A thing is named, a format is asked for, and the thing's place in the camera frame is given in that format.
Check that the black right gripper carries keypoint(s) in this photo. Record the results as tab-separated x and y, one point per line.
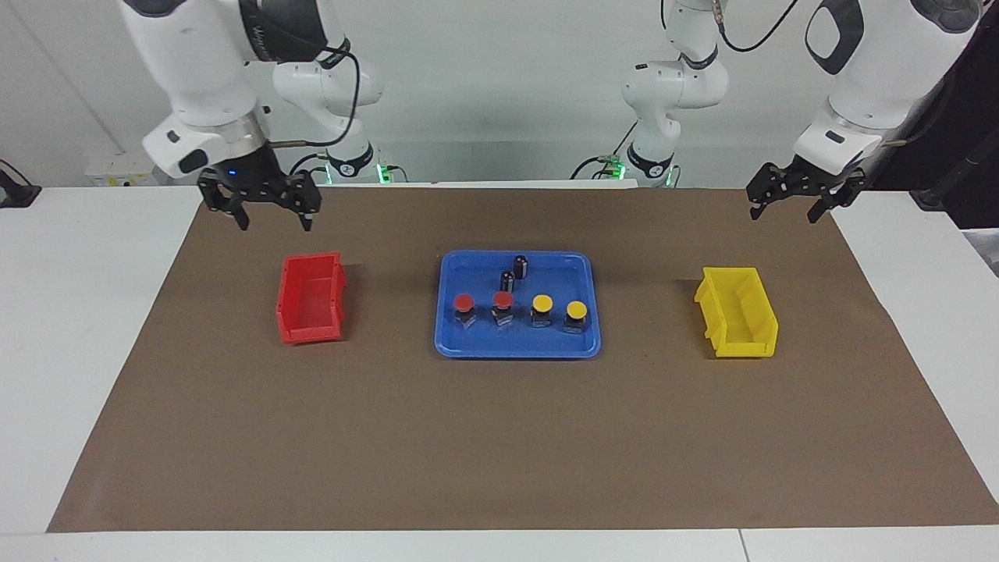
261	183

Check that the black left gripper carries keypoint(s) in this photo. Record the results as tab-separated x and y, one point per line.
796	179

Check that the red push button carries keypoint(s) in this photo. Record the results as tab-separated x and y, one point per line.
464	303
503	300

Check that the yellow push button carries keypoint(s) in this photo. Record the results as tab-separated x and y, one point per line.
542	302
576	310

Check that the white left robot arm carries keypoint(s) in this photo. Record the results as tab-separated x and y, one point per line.
882	70

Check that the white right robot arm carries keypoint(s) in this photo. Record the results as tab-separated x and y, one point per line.
203	62

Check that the red plastic bin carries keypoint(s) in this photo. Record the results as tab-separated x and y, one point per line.
312	329

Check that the green lit base connector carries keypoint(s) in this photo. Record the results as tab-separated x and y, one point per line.
382	170
615	165

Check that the yellow plastic bin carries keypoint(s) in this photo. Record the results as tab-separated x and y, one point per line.
741	343

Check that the black stand pole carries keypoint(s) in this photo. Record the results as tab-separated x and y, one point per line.
936	195

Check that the white power strip box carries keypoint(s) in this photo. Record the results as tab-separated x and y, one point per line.
117	170

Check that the black backdrop panel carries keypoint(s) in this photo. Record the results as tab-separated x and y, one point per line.
979	94

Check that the black cylindrical capacitor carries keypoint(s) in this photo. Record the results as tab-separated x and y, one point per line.
520	267
507	281

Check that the blue plastic tray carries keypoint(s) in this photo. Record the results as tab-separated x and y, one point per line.
515	345

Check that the brown table mat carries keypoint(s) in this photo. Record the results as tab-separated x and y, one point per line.
499	437

